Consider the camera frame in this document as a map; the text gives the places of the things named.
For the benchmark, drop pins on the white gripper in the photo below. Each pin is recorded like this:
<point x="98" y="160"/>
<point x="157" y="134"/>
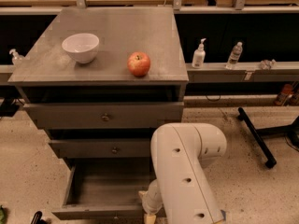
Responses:
<point x="149" y="206"/>

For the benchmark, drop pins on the grey bottom drawer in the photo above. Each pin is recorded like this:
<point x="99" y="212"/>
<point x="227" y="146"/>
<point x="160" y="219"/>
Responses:
<point x="106" y="188"/>

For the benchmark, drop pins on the grey drawer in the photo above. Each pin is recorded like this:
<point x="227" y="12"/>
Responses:
<point x="106" y="188"/>
<point x="100" y="148"/>
<point x="103" y="116"/>

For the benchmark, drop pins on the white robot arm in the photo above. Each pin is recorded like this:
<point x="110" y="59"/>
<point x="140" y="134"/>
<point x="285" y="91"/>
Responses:
<point x="179" y="152"/>

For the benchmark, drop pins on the grey middle drawer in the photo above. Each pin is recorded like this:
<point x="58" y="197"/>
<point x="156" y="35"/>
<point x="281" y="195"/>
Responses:
<point x="100" y="148"/>

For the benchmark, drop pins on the grey drawer cabinet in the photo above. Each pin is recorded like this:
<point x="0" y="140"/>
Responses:
<point x="49" y="76"/>

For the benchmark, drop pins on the grey top drawer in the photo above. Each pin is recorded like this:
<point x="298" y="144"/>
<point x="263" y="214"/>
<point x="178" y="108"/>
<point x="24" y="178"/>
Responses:
<point x="103" y="116"/>

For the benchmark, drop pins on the black object bottom left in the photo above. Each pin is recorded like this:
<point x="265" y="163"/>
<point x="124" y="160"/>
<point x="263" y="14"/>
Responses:
<point x="37" y="218"/>

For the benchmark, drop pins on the red apple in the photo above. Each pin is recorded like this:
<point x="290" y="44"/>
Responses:
<point x="138" y="63"/>

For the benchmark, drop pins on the green object at edge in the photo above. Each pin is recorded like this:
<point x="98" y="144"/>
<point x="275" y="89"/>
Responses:
<point x="2" y="215"/>

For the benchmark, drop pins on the white pump lotion bottle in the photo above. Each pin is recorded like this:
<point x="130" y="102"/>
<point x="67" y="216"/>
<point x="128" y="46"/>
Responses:
<point x="199" y="55"/>

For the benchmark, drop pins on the black stand base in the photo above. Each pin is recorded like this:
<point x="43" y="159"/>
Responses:
<point x="291" y="131"/>

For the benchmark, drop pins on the white ceramic bowl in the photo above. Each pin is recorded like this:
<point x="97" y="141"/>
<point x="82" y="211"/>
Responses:
<point x="82" y="48"/>

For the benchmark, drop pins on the clear plastic water bottle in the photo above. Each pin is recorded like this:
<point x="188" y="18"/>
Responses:
<point x="234" y="55"/>

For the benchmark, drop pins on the orange spray can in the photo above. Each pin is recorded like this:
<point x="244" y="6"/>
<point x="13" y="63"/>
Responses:
<point x="284" y="94"/>

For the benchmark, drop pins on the crumpled clear plastic wrap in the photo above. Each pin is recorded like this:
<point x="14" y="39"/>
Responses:
<point x="267" y="64"/>

